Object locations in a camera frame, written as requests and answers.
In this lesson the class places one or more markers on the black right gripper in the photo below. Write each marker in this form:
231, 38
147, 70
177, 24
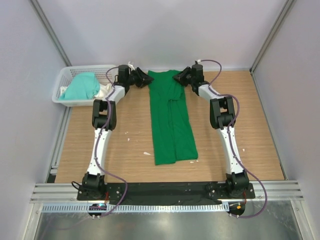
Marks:
179, 76

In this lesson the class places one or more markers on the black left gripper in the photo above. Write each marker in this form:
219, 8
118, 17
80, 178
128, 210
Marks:
146, 81

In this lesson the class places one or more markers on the green t shirt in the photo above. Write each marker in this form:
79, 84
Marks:
172, 135

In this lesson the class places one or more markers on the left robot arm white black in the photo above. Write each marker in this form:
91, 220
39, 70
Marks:
104, 121

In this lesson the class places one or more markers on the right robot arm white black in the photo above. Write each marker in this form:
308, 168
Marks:
222, 117

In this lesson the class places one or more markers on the white t shirt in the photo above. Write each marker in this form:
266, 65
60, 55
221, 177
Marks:
83, 93

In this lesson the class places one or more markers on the teal t shirt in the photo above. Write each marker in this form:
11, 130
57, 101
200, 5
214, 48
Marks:
84, 86

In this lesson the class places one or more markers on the white plastic basket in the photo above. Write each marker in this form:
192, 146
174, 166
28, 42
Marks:
104, 73

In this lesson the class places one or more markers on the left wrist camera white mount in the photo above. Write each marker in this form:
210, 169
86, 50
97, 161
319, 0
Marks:
131, 66

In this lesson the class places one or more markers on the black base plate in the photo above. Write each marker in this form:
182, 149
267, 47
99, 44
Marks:
162, 193

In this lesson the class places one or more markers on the white slotted cable duct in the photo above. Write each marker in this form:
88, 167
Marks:
100, 208

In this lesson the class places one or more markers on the aluminium frame rail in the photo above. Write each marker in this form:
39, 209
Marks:
269, 190

